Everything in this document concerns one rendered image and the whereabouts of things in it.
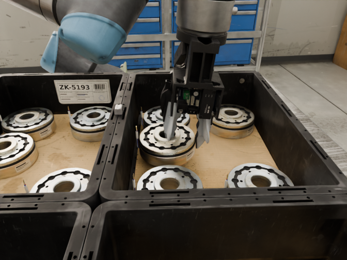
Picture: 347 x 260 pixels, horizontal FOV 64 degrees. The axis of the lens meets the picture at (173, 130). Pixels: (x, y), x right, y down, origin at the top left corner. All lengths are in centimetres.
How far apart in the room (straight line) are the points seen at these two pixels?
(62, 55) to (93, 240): 67
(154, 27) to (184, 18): 203
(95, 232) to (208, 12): 28
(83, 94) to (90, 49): 33
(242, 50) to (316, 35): 152
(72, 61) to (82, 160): 41
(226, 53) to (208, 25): 221
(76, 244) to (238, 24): 238
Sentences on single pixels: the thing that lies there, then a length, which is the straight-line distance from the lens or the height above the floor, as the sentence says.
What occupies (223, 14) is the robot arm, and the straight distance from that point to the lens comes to 38.
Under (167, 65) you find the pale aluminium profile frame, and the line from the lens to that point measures 248.
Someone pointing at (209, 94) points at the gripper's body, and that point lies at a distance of 40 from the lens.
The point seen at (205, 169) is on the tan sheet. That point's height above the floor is 83.
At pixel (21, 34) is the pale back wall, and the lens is 349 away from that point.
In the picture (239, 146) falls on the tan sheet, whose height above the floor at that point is 83.
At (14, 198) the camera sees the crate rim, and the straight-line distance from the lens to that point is 36.
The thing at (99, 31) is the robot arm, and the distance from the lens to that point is 36.
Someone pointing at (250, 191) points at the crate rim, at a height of 93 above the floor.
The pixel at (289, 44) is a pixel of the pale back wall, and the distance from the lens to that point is 381.
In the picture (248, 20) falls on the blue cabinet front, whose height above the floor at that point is 69.
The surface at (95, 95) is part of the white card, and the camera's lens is 69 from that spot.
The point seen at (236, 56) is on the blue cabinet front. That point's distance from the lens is 262.
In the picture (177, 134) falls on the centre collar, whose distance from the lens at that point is 50.
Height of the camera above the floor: 116
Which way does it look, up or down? 32 degrees down
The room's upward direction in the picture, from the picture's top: straight up
